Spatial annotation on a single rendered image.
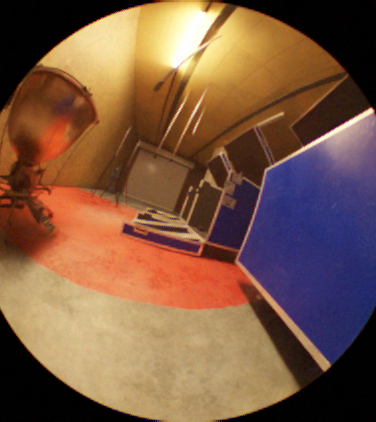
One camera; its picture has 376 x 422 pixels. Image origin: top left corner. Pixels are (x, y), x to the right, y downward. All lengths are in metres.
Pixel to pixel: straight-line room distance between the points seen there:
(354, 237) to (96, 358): 0.75
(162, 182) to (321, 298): 7.05
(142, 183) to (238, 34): 6.93
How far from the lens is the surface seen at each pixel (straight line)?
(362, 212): 0.50
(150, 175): 7.05
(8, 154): 1.99
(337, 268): 0.49
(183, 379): 0.46
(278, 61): 2.94
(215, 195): 2.20
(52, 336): 0.48
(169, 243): 1.19
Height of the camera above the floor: 0.42
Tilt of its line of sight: 1 degrees down
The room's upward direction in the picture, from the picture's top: 20 degrees clockwise
